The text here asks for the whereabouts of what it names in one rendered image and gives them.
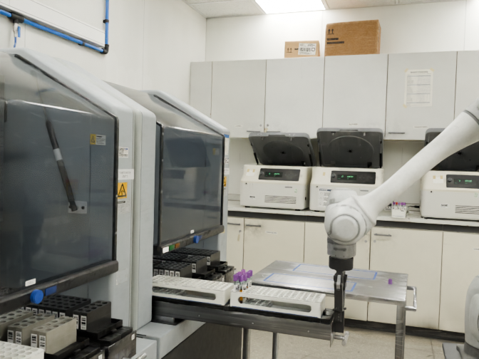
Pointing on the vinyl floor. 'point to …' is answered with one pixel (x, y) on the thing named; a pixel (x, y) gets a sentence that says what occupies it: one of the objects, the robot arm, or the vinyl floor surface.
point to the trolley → (287, 273)
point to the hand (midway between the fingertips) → (338, 320)
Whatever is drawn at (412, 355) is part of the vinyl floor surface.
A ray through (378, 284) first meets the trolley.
